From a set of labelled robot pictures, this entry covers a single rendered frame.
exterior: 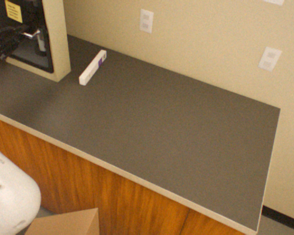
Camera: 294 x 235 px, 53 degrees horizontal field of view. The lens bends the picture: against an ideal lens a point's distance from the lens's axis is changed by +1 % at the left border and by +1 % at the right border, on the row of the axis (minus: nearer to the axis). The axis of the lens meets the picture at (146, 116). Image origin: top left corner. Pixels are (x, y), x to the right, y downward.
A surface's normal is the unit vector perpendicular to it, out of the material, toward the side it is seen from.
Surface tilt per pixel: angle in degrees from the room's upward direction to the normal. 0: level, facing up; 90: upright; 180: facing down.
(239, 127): 0
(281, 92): 90
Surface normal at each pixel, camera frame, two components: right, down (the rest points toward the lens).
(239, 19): -0.42, 0.62
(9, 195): 0.47, -0.38
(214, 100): 0.09, -0.70
